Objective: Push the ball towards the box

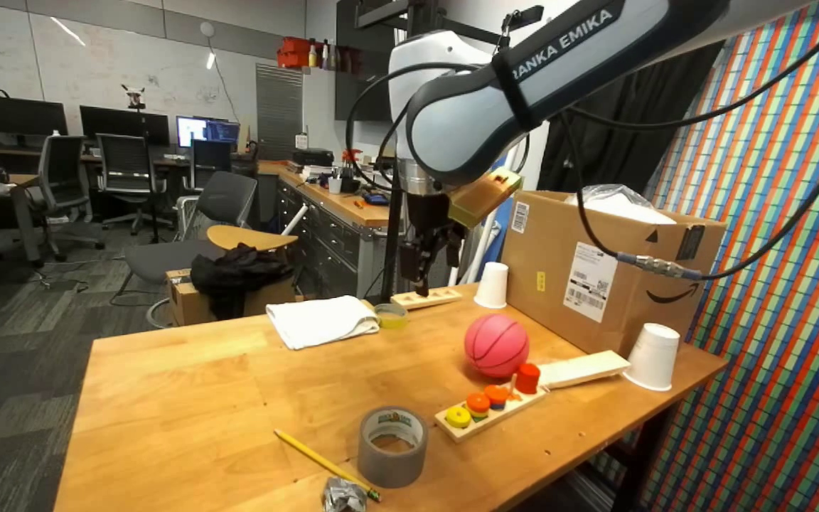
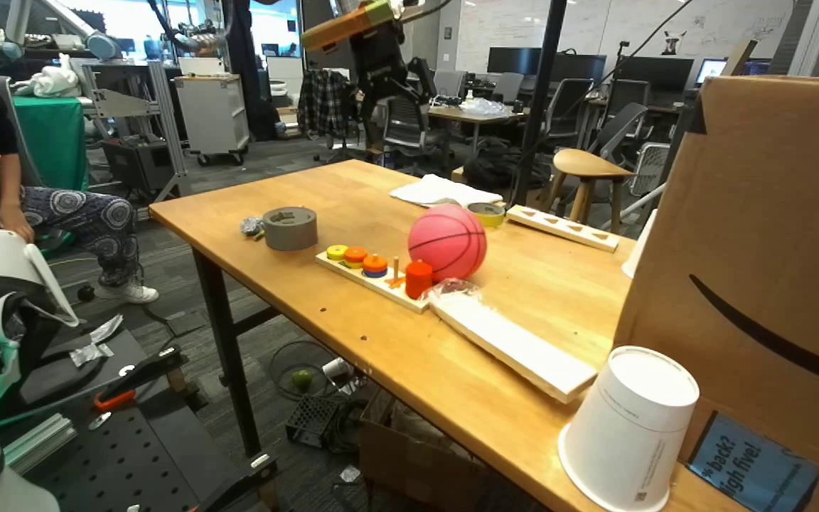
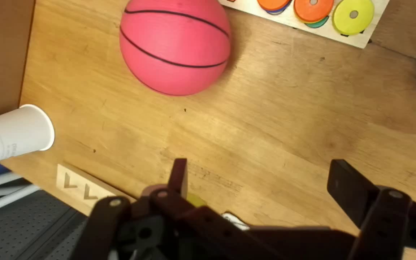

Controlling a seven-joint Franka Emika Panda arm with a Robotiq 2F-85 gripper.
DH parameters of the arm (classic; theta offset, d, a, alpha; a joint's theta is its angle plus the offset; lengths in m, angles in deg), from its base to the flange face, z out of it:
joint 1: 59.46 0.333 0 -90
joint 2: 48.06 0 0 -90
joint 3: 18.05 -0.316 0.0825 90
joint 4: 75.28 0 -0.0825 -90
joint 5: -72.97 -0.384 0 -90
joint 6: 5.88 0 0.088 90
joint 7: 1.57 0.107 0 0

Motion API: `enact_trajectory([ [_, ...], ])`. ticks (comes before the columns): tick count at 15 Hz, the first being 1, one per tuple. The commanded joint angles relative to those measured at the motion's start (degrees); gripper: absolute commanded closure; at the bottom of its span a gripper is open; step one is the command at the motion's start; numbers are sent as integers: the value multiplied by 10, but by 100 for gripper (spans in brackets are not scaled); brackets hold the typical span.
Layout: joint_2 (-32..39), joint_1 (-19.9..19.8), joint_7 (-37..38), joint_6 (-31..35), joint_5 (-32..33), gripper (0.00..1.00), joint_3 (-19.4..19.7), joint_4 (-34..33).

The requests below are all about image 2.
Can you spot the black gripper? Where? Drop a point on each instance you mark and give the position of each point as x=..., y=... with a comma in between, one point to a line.
x=376, y=56

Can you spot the pink rubber basketball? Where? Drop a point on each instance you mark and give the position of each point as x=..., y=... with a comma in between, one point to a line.
x=447, y=243

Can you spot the person bare forearm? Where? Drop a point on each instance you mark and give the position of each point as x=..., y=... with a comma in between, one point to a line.
x=12, y=201

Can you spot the small green ball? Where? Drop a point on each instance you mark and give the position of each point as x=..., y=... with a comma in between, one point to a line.
x=304, y=380

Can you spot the brown cardboard shipping box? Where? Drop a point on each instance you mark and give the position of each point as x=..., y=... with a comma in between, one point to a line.
x=770, y=237

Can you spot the black office chair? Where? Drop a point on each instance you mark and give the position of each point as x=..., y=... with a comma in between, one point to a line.
x=407, y=123

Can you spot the plaid jacket on chair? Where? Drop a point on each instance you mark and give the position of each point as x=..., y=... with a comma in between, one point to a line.
x=326, y=103

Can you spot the background office desk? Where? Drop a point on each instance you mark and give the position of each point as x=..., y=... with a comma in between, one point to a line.
x=476, y=116

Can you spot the white folded paper sheet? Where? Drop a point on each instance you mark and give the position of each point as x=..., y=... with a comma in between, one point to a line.
x=433, y=190

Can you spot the black vertical pole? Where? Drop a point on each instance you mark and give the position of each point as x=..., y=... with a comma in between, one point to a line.
x=540, y=103

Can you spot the dark computer monitor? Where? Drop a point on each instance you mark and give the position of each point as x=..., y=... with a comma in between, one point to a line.
x=547, y=63
x=655, y=75

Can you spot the dark building pillar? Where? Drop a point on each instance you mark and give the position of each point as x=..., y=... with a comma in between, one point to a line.
x=242, y=68

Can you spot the yellow green sponge block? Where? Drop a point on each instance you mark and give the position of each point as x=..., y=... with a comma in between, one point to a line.
x=496, y=214

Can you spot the orange round peg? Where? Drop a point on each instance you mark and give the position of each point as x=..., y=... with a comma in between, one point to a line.
x=375, y=267
x=358, y=257

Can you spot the yellow round peg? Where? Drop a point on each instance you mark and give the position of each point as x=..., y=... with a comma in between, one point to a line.
x=338, y=252

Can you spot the thin orange pin peg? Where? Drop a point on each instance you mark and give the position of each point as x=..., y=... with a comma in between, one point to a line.
x=396, y=275

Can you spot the white wheeled cabinet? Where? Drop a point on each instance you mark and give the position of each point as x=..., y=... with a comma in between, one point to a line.
x=213, y=116

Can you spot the white wooden peg tray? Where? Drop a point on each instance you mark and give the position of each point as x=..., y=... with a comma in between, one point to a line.
x=382, y=285

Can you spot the crumpled silver foil piece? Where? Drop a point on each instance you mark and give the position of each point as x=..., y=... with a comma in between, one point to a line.
x=252, y=227

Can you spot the round wooden stool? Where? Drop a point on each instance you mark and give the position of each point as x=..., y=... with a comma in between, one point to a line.
x=587, y=167

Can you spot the white tray with round holes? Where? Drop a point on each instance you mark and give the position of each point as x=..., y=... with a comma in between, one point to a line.
x=561, y=227

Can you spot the wooden table with black legs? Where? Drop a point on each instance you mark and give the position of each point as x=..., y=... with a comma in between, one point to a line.
x=355, y=324

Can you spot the grey metal shelf cart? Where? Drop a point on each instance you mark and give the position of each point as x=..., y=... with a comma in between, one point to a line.
x=141, y=123

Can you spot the seated person patterned trousers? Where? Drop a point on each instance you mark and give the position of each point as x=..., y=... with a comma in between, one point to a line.
x=87, y=223

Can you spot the green cloth covered table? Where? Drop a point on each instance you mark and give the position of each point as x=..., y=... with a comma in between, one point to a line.
x=55, y=144

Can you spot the silver metal hand tool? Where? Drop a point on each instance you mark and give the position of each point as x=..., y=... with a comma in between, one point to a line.
x=96, y=343

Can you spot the large white paper cup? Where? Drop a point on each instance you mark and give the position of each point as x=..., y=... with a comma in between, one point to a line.
x=631, y=432

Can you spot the black perforated cart top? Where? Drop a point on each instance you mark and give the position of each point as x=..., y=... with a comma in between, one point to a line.
x=134, y=457

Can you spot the grey duct tape roll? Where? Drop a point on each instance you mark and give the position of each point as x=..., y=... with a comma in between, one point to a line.
x=291, y=231

